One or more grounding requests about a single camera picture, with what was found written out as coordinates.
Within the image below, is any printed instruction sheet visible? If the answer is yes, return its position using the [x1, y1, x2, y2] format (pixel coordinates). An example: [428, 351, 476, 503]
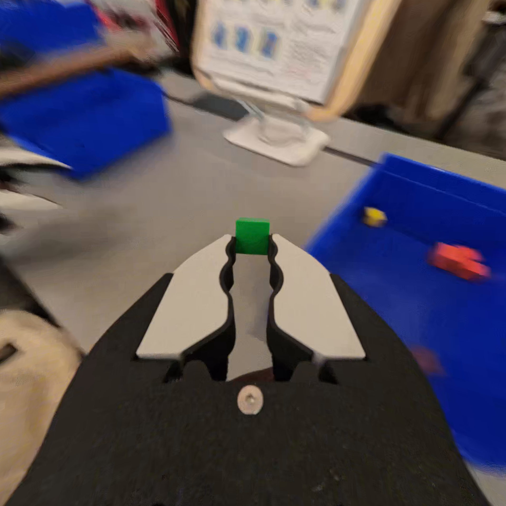
[198, 0, 363, 104]

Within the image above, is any purple wooden cube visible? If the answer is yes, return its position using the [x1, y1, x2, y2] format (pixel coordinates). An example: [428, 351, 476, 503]
[410, 345, 444, 377]

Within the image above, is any instruction sheet on stand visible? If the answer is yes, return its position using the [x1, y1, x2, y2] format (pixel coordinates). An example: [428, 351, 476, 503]
[191, 0, 402, 167]

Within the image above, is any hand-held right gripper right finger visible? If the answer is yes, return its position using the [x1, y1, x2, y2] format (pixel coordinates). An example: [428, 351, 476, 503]
[267, 233, 366, 381]

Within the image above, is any blue plastic bin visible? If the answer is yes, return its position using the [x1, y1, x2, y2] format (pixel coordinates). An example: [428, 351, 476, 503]
[0, 68, 172, 179]
[0, 0, 104, 56]
[304, 153, 506, 472]

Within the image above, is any brown wooden desk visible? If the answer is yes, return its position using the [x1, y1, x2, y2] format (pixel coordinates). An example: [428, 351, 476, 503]
[0, 43, 159, 100]

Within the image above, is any yellow wooden cube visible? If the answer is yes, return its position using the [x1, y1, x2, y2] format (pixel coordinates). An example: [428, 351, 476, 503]
[362, 206, 388, 228]

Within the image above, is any green wooden cube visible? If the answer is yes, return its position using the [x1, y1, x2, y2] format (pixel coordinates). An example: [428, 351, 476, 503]
[235, 217, 271, 255]

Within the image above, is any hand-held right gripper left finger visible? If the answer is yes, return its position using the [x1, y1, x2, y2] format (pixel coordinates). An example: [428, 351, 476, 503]
[135, 234, 236, 381]

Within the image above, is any red wooden cube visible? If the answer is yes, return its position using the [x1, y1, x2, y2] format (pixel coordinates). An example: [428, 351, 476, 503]
[428, 242, 465, 274]
[455, 249, 492, 282]

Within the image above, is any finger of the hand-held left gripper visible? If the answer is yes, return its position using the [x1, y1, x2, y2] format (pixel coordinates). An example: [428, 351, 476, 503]
[0, 147, 74, 172]
[0, 189, 65, 213]

